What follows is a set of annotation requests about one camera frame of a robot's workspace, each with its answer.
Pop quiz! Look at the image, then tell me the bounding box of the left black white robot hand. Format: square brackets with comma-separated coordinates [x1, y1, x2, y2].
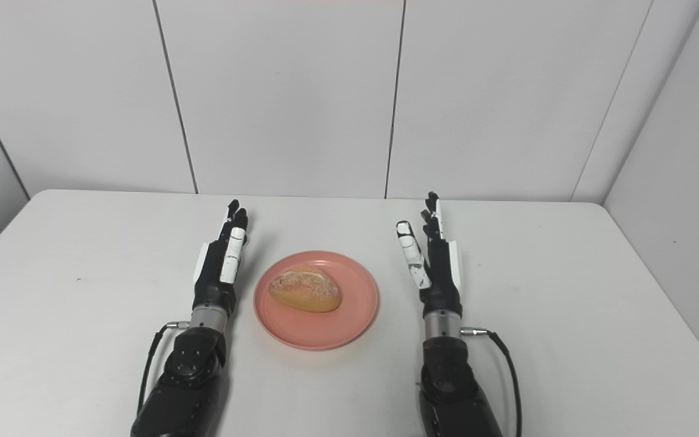
[194, 199, 249, 316]

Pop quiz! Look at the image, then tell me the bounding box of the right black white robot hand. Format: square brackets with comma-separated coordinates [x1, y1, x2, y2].
[396, 192, 464, 319]

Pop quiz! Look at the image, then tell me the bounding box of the pink round plate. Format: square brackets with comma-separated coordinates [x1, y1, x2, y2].
[253, 250, 379, 351]

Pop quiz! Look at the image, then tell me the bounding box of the golden bread roll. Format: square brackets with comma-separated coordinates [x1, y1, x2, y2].
[268, 268, 343, 313]

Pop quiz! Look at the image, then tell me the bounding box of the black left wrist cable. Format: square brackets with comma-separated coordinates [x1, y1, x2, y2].
[137, 322, 191, 416]

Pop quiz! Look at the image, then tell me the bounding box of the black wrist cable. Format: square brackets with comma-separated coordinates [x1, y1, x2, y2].
[460, 327, 523, 437]
[137, 322, 191, 416]

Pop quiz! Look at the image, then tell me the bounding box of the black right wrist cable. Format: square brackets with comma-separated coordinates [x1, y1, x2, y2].
[460, 327, 523, 437]

